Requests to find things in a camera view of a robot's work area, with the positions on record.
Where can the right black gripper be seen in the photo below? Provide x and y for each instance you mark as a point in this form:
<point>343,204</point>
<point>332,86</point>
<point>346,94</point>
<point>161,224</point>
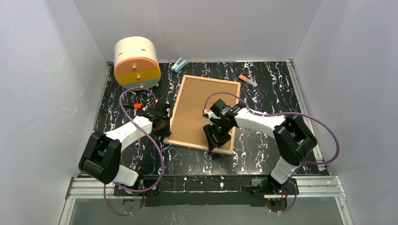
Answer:
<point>216,136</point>

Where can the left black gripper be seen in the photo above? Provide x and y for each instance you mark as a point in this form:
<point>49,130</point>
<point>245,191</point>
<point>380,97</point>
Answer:
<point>163,114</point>

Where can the white wooden picture frame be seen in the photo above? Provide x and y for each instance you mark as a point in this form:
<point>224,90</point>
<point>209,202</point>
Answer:
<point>177,102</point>

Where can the brown cardboard backing board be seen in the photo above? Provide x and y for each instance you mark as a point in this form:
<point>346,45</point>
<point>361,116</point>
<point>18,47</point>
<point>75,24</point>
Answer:
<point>192,108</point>

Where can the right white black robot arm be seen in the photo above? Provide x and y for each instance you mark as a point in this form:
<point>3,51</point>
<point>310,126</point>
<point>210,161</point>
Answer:
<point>292,136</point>

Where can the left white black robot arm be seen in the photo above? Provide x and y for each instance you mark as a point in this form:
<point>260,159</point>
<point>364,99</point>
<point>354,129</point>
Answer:
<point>102,154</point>

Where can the black orange marker pen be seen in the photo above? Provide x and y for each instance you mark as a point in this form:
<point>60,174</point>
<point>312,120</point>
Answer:
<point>134,105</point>

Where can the grey orange marker pen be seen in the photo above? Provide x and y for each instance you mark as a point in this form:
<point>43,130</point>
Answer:
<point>247,80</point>

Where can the small light blue clip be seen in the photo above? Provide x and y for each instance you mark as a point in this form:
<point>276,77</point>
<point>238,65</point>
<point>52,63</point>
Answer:
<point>179,65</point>

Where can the round cream drawer box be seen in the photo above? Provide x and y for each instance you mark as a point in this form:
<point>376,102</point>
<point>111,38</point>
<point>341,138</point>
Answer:
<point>136,63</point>

